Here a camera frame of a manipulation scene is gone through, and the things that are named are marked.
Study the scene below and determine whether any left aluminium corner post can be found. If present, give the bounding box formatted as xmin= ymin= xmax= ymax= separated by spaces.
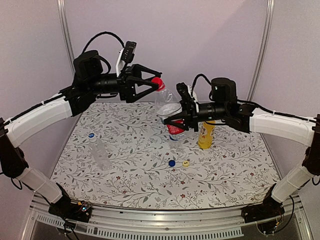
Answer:
xmin=56 ymin=0 xmax=75 ymax=87

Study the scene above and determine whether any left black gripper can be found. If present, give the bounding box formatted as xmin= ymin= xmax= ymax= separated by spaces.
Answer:
xmin=87 ymin=63 xmax=161 ymax=102

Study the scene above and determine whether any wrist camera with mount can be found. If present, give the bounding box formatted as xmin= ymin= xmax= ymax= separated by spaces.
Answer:
xmin=176 ymin=82 xmax=199 ymax=113
xmin=115 ymin=41 xmax=137 ymax=77

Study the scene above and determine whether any red-capped clear bottle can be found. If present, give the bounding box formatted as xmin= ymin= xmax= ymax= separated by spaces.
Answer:
xmin=155 ymin=87 xmax=184 ymax=135

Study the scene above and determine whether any clear plastic bottle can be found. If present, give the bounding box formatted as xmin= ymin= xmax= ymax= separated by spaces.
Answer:
xmin=88 ymin=134 xmax=112 ymax=172

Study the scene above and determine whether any black camera cable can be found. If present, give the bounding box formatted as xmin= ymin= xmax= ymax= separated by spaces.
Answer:
xmin=191 ymin=73 xmax=213 ymax=91
xmin=73 ymin=30 xmax=126 ymax=83

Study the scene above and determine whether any Pepsi bottle blue label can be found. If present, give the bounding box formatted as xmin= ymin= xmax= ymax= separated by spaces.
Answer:
xmin=168 ymin=132 xmax=186 ymax=149

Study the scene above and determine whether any red bottle cap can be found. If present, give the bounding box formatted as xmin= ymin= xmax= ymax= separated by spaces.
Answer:
xmin=151 ymin=77 xmax=166 ymax=92

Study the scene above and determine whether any right aluminium corner post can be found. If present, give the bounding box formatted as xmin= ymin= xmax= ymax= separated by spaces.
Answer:
xmin=246 ymin=0 xmax=275 ymax=101

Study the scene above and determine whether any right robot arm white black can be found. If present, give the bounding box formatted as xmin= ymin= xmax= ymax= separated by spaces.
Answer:
xmin=163 ymin=77 xmax=320 ymax=218

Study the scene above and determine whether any right black camera cable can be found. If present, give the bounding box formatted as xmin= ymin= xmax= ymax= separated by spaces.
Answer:
xmin=191 ymin=73 xmax=213 ymax=91

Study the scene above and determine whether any floral patterned table mat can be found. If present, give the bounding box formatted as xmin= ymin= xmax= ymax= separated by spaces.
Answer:
xmin=51 ymin=102 xmax=280 ymax=210

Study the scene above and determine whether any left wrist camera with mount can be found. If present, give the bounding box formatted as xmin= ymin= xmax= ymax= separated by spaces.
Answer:
xmin=115 ymin=41 xmax=137 ymax=77

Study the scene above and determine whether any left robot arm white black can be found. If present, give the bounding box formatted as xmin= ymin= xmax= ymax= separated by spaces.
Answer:
xmin=0 ymin=48 xmax=162 ymax=217

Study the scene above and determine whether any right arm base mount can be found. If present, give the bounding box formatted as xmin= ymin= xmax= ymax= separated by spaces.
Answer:
xmin=241 ymin=196 xmax=285 ymax=235

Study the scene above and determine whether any blue Pepsi bottle cap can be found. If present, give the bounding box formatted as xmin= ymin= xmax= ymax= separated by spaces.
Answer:
xmin=168 ymin=160 xmax=176 ymax=167

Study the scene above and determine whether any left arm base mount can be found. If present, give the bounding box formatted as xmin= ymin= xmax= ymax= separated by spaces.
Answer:
xmin=48 ymin=183 xmax=92 ymax=223

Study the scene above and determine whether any yellow juice bottle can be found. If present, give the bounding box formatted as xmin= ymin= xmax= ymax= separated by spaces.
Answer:
xmin=198 ymin=120 xmax=216 ymax=149

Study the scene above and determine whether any aluminium corner post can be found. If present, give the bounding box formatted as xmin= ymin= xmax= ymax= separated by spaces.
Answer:
xmin=56 ymin=0 xmax=75 ymax=87
xmin=246 ymin=0 xmax=275 ymax=101

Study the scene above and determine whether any pale yellow bottle cap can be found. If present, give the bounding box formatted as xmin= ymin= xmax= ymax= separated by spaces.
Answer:
xmin=182 ymin=160 xmax=190 ymax=167

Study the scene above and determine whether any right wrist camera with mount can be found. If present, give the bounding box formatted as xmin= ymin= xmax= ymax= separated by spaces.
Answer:
xmin=176 ymin=82 xmax=199 ymax=113

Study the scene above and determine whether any left black camera cable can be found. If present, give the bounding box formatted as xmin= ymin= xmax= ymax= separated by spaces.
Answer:
xmin=73 ymin=30 xmax=126 ymax=83

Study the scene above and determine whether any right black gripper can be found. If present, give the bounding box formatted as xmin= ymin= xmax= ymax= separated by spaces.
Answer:
xmin=164 ymin=98 xmax=228 ymax=132

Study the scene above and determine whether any aluminium front rail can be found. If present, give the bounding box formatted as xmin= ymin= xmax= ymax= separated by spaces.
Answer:
xmin=22 ymin=195 xmax=313 ymax=240

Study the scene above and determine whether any white blue bottle cap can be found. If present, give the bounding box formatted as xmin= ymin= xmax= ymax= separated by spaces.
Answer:
xmin=88 ymin=133 xmax=96 ymax=139

